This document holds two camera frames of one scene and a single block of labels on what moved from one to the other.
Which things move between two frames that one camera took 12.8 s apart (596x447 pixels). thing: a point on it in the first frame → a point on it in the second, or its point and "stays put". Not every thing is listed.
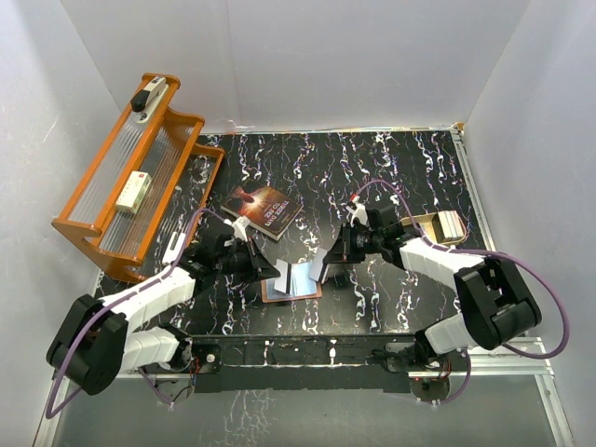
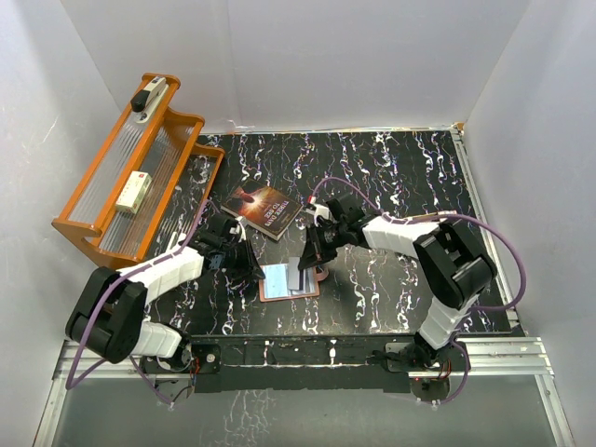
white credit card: x=280 y=283 → x=308 y=282
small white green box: x=133 y=192 stays put
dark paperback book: x=268 y=211 stays put
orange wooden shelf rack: x=142 y=183 stays put
